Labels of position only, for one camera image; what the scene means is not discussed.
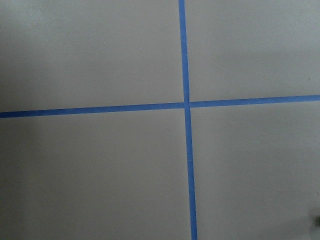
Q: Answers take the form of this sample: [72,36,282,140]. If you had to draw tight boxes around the red strawberry on table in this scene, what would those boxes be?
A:
[314,215,320,227]

